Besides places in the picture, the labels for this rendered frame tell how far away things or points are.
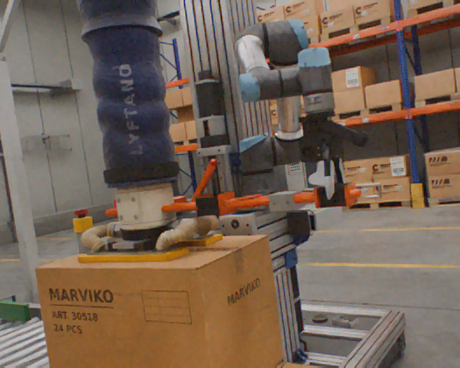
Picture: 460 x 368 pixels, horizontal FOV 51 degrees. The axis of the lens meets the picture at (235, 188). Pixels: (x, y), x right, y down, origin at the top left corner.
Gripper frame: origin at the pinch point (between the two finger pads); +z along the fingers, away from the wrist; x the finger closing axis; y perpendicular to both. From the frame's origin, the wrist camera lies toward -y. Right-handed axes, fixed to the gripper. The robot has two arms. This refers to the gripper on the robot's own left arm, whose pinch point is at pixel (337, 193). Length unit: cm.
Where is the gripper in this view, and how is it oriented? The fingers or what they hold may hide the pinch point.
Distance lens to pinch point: 120.9
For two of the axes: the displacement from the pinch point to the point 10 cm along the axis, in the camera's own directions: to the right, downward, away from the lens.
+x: -4.8, 1.2, -8.7
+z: 1.3, 9.9, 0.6
